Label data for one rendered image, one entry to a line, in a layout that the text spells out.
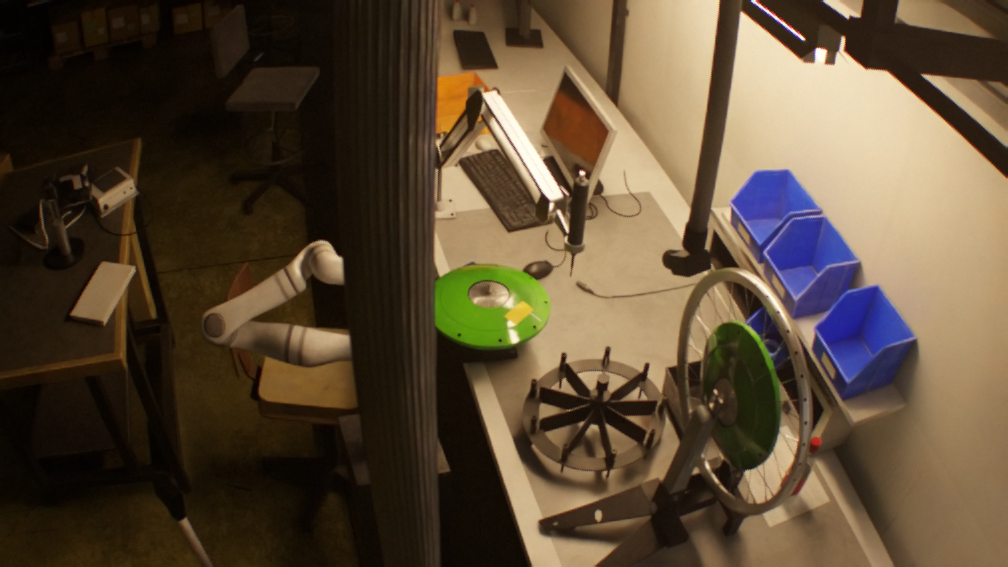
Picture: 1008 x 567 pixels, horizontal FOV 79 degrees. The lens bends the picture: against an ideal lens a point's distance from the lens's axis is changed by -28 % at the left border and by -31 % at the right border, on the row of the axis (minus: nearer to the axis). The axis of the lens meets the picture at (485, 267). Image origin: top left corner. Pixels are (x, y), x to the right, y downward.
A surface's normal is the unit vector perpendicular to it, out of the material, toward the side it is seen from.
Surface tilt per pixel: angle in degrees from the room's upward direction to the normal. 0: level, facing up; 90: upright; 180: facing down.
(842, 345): 0
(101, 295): 0
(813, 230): 87
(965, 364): 90
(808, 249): 87
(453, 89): 86
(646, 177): 0
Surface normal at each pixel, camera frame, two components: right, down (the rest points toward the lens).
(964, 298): -0.97, 0.11
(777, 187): 0.24, 0.59
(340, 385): 0.04, -0.78
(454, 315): -0.23, -0.58
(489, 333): 0.04, -0.47
